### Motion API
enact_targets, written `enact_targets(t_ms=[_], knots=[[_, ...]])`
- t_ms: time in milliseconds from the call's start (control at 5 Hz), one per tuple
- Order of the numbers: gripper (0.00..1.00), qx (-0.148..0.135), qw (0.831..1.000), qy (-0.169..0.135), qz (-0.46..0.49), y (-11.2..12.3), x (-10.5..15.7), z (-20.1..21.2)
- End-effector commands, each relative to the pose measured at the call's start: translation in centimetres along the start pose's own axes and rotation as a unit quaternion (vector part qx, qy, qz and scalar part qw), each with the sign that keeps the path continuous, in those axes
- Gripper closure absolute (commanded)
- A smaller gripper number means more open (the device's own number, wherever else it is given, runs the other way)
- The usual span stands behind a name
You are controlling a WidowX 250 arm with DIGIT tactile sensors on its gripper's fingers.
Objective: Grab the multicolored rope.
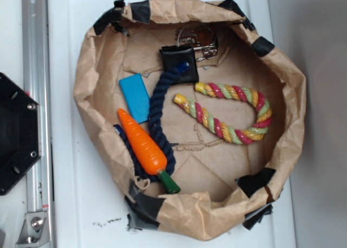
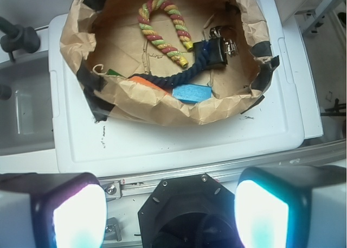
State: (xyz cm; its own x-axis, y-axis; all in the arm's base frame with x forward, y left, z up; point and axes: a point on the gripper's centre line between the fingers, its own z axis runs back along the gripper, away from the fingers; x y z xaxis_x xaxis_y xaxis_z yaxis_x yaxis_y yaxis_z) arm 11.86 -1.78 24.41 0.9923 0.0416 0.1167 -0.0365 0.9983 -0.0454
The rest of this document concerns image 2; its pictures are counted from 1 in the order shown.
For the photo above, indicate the clear plastic bin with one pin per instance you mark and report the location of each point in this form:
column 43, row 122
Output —
column 26, row 105

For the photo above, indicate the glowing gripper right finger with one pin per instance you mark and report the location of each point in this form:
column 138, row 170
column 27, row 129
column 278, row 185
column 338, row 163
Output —
column 294, row 206

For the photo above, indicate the brown paper bag bin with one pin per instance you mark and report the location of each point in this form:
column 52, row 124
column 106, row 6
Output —
column 153, row 39

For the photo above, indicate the white plastic lid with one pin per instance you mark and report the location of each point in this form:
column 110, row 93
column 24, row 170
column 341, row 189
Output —
column 122, row 147

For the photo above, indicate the black octagonal mount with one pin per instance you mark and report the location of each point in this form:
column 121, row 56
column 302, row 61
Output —
column 190, row 211

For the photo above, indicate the blue textured rectangular block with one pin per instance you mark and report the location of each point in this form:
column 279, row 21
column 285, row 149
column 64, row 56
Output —
column 192, row 94

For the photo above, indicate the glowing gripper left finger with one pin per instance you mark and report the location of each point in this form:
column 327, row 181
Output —
column 52, row 210

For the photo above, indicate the green flat piece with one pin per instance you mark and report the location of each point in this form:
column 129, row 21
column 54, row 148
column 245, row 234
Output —
column 113, row 72

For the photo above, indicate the black clamp knob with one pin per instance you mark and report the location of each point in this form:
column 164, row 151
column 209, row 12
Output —
column 18, row 37

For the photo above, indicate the aluminium rail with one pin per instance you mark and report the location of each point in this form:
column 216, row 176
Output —
column 227, row 171

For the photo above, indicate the orange sponge block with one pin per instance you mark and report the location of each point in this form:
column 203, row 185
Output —
column 144, row 82

